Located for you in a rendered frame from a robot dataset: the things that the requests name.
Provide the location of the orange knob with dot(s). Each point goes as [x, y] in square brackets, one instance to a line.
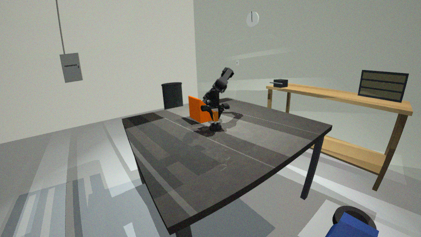
[215, 115]

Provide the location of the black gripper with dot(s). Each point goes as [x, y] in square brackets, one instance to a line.
[214, 105]

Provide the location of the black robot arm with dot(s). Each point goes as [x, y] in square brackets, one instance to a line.
[220, 85]

